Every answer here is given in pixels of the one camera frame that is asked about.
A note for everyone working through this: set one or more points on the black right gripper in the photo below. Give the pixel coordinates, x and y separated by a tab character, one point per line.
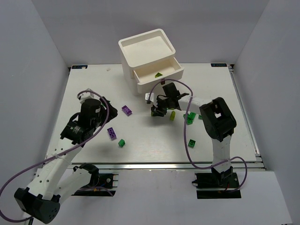
159	107

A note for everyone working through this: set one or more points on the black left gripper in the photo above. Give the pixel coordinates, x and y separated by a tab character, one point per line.
108	110

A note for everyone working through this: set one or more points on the lime rounded lego piece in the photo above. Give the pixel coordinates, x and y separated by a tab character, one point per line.
172	116

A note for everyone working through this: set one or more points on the white top drawer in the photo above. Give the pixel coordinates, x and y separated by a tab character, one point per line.
147	76

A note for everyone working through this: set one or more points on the lime small lego brick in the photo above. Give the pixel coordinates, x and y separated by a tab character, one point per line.
158	75

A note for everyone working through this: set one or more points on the white three-drawer storage box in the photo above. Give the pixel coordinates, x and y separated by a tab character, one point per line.
147	58

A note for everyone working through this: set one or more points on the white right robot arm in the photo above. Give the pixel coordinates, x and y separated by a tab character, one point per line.
217	118

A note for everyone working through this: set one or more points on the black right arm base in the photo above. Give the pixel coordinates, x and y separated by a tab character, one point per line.
209	187

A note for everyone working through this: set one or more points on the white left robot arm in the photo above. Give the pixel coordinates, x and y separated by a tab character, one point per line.
43	197

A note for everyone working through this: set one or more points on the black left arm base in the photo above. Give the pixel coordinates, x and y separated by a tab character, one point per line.
100	185

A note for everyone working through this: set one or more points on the purple flat lego plate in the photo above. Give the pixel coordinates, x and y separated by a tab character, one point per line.
126	110

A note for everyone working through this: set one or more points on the purple lego brick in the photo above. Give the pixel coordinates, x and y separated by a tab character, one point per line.
111	133

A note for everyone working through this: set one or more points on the green small lego brick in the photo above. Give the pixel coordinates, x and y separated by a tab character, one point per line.
121	143

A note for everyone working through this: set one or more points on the green long lego brick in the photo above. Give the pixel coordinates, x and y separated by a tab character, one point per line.
192	116

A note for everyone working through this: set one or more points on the green square lego brick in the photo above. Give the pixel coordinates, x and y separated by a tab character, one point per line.
191	143

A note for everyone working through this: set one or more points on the blue left corner label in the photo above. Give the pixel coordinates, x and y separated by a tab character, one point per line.
79	67

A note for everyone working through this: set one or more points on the blue corner label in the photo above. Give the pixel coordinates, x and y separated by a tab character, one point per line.
218	64
79	67

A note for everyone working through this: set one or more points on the blue right corner label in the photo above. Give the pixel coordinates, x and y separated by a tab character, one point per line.
218	64

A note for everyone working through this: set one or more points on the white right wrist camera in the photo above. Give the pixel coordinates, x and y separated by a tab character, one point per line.
149	98

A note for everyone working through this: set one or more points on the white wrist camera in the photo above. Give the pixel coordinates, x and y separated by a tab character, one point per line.
149	98
85	95

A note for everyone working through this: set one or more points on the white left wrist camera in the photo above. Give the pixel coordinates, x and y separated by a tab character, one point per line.
85	95

